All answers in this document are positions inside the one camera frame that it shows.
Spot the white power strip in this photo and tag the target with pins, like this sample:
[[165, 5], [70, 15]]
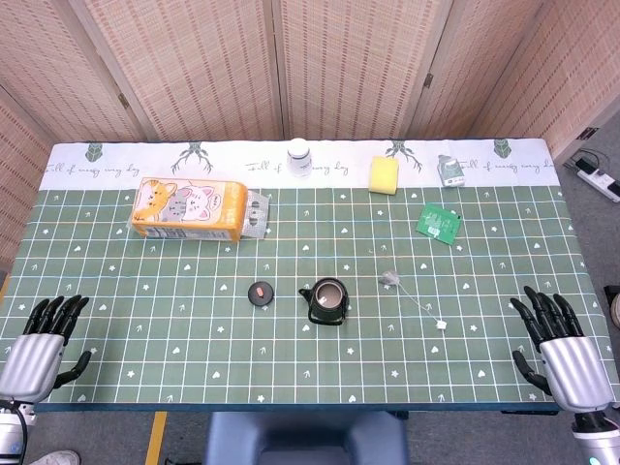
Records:
[[600, 178]]

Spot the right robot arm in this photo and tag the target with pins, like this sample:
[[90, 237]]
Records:
[[593, 438]]

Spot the black teapot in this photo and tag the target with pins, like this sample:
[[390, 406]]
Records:
[[327, 302]]

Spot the white paper cup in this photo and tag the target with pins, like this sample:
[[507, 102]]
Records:
[[300, 158]]

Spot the green sachet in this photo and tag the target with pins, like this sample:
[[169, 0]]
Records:
[[439, 224]]

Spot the black lid with pill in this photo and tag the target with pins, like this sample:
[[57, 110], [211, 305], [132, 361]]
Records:
[[260, 293]]

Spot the folding bamboo screen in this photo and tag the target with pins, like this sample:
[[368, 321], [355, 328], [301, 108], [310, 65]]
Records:
[[300, 68]]

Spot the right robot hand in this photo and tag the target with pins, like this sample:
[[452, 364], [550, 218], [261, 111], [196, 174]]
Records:
[[574, 369]]

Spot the orange cat tissue pack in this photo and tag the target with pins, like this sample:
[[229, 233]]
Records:
[[190, 209]]

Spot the yellow sponge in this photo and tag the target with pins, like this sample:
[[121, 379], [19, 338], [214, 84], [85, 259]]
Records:
[[384, 175]]

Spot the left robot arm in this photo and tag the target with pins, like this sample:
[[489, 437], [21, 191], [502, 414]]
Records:
[[9, 426]]

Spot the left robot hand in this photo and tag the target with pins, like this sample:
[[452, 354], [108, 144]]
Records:
[[30, 359]]

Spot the green grid tablecloth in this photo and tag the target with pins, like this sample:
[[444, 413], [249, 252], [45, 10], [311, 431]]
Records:
[[300, 310]]

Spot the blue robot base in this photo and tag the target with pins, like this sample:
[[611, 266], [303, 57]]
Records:
[[305, 438]]

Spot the white shoe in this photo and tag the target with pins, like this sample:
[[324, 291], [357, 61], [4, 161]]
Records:
[[57, 458]]

